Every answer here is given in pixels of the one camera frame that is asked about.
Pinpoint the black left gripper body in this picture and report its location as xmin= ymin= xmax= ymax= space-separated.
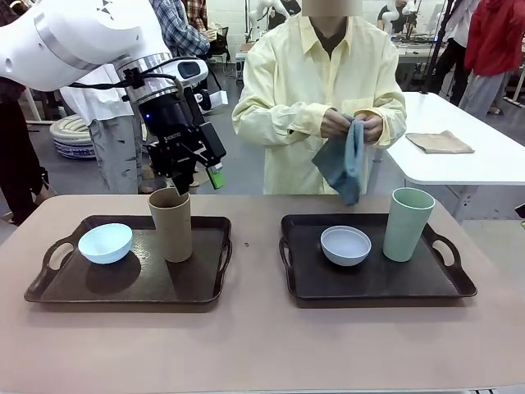
xmin=137 ymin=92 xmax=207 ymax=180

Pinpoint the tall brown cup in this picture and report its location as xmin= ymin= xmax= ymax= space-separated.
xmin=147 ymin=187 xmax=194 ymax=263

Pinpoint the light blue bowl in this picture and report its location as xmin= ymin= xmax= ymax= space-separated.
xmin=77 ymin=222 xmax=135 ymax=265

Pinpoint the blue cloth mat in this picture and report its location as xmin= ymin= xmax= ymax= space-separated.
xmin=310 ymin=114 xmax=368 ymax=207

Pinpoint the grey bowl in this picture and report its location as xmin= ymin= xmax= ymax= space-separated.
xmin=320 ymin=225 xmax=372 ymax=267

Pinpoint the tall green cup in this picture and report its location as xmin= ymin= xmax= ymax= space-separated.
xmin=382 ymin=186 xmax=436 ymax=263

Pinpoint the beige cloth mat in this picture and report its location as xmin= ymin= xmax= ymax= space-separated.
xmin=404 ymin=130 xmax=476 ymax=155

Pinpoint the person's right forearm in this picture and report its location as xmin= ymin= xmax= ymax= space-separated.
xmin=231 ymin=102 xmax=329 ymax=139

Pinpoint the person's left forearm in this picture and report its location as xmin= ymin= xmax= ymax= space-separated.
xmin=379 ymin=107 xmax=408 ymax=147

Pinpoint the dark brown serving tray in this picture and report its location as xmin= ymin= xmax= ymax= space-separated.
xmin=23 ymin=214 xmax=234 ymax=305

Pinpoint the black serving tray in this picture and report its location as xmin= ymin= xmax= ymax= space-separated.
xmin=278 ymin=212 xmax=479 ymax=300

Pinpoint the person's right hand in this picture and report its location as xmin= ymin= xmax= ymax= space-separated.
xmin=319 ymin=108 xmax=355 ymax=140

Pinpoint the person's left hand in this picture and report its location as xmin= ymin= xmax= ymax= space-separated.
xmin=355 ymin=116 xmax=384 ymax=144

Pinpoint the person in white coat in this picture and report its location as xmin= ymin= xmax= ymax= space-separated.
xmin=61 ymin=61 xmax=144 ymax=195

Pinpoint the person in plaid shirt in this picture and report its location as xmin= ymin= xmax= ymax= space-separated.
xmin=149 ymin=0 xmax=211 ymax=59

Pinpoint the person in yellow shirt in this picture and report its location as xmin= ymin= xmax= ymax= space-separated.
xmin=231 ymin=15 xmax=408 ymax=196

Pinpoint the person in dark clothes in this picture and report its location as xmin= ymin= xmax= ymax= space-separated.
xmin=0 ymin=77 xmax=51 ymax=226

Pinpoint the white side table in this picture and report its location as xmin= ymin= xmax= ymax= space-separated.
xmin=385 ymin=90 xmax=525 ymax=225

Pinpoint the black pole stand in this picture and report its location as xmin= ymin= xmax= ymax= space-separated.
xmin=421 ymin=0 xmax=452 ymax=95

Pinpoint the person in black trousers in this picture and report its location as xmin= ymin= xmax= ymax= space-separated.
xmin=428 ymin=0 xmax=477 ymax=98

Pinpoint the person in red jacket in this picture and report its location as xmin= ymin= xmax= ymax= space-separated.
xmin=459 ymin=0 xmax=525 ymax=118

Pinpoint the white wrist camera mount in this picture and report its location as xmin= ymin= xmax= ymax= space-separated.
xmin=166 ymin=57 xmax=229 ymax=112

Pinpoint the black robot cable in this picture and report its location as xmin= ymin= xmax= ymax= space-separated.
xmin=68 ymin=57 xmax=185 ymax=102

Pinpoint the coiled white hose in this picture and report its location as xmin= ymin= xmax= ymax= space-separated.
xmin=48 ymin=113 xmax=98 ymax=159

